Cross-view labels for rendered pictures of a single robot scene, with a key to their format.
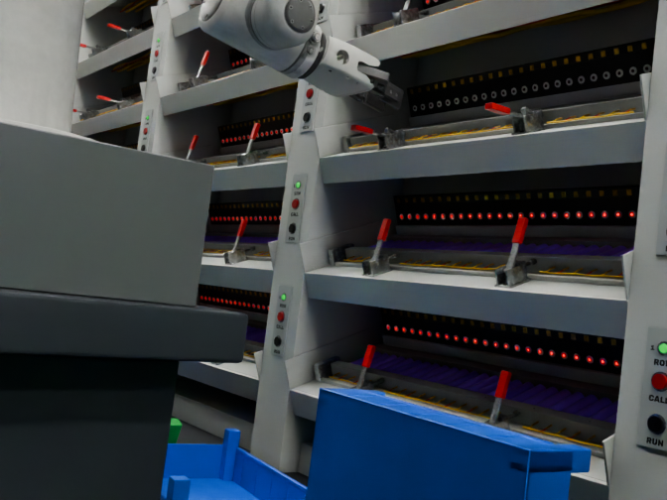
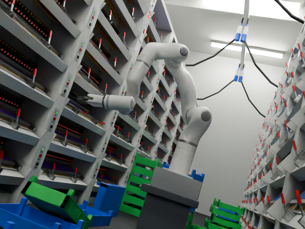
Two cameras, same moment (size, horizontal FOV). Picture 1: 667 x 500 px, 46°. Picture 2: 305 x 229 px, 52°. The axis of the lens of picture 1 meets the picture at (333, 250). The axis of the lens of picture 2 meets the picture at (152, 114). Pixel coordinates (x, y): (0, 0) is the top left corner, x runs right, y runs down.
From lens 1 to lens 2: 2.52 m
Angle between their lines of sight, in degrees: 123
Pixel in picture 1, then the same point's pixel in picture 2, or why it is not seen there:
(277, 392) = not seen: hidden behind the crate
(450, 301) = (77, 155)
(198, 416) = not seen: outside the picture
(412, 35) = (89, 88)
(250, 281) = (26, 139)
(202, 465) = not seen: hidden behind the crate
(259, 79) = (49, 56)
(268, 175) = (43, 100)
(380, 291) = (66, 151)
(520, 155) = (94, 128)
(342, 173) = (66, 114)
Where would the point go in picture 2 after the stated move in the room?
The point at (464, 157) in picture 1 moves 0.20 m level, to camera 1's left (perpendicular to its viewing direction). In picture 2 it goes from (88, 124) to (102, 126)
